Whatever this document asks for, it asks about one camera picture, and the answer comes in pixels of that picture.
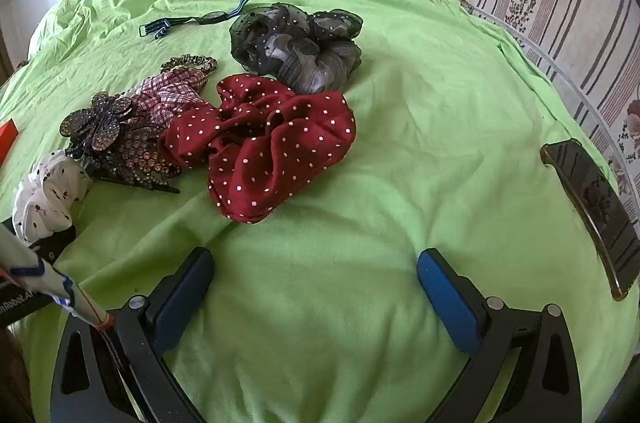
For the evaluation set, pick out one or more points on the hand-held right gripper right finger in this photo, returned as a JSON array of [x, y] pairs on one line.
[[445, 298]]

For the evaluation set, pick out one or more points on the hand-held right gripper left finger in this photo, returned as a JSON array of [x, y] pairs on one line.
[[185, 293]]

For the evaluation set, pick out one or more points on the white dotted scrunchie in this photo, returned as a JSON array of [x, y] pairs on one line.
[[45, 193]]

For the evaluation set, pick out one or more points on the leaf rhinestone hair clip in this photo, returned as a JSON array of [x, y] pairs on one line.
[[135, 158]]

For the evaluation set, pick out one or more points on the red cardboard box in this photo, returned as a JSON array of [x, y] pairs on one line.
[[6, 138]]

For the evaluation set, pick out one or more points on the red polka dot scrunchie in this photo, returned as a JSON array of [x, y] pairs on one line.
[[280, 143]]

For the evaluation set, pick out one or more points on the butterfly rhinestone hair claw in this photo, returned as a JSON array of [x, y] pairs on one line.
[[100, 123]]

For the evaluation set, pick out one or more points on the red plaid scrunchie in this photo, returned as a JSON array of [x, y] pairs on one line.
[[170, 95]]

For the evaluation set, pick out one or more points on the thin leopard print scrunchie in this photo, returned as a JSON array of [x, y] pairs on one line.
[[172, 63]]

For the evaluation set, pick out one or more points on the grey organza scrunchie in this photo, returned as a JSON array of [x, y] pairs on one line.
[[300, 58]]

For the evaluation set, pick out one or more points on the green bed sheet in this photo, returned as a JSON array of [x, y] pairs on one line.
[[400, 103]]

